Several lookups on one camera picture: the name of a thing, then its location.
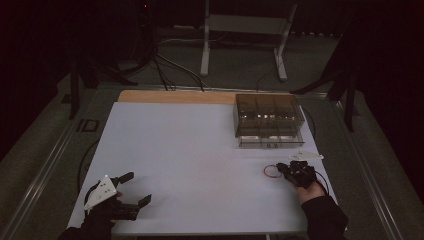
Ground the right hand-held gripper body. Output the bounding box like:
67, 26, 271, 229
288, 151, 325, 190

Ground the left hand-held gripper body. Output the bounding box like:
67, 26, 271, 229
83, 175, 140, 221

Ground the red rubber band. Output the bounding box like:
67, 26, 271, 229
263, 164, 284, 180

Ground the transparent plastic drawer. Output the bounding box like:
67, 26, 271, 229
237, 134, 306, 149

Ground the smoky transparent drawer box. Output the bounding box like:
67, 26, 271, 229
232, 93, 306, 138

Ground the person's left hand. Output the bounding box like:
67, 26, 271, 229
87, 192, 123, 224

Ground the person's right hand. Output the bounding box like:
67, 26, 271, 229
293, 181, 326, 205

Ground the white table cover sheet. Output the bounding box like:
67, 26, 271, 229
66, 101, 338, 236

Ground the black tripod stand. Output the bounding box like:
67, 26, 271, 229
68, 59, 138, 121
289, 33, 360, 133

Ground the white metal stand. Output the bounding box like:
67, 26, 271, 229
199, 0, 299, 82

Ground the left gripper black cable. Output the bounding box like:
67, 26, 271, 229
83, 181, 101, 208

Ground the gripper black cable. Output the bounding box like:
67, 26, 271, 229
314, 170, 330, 196
83, 181, 101, 208

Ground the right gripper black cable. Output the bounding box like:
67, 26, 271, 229
314, 170, 330, 196

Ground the black cable under table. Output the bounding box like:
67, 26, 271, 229
77, 138, 101, 194

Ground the black cable beside box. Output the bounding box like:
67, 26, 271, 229
301, 106, 317, 139

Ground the aluminium floor rail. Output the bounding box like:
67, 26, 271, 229
333, 99, 406, 240
0, 96, 98, 240

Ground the black rectangular floor frame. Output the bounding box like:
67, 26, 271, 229
76, 118, 100, 133

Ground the thin black floor cable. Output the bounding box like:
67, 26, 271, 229
255, 58, 288, 93

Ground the black floor cable bundle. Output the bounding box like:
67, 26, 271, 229
113, 9, 206, 93

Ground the white floor cable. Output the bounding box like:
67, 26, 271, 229
157, 31, 231, 46

